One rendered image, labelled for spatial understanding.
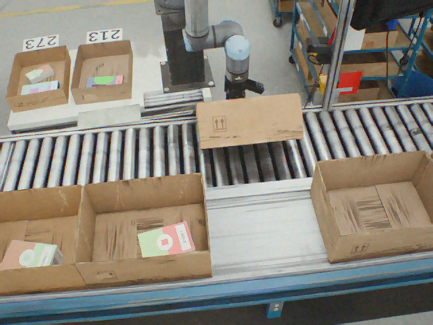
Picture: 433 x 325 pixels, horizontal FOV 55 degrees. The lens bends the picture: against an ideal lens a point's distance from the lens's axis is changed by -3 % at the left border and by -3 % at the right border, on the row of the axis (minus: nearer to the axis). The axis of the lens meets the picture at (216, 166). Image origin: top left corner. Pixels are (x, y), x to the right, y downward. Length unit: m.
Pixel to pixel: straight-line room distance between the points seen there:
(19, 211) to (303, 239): 0.98
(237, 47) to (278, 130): 0.34
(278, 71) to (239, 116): 1.95
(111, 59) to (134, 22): 1.86
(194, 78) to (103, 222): 0.95
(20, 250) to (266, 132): 0.94
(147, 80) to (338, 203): 1.19
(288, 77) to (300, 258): 2.24
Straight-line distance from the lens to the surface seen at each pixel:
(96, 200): 1.50
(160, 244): 1.36
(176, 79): 2.16
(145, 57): 2.43
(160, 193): 1.46
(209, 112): 1.59
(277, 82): 3.41
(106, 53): 2.47
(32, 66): 2.58
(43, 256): 1.45
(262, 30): 4.01
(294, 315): 1.62
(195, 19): 1.61
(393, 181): 1.66
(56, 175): 1.93
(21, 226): 1.63
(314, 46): 1.89
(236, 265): 1.40
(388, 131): 2.06
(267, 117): 1.61
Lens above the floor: 2.12
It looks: 50 degrees down
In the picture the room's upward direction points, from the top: 3 degrees counter-clockwise
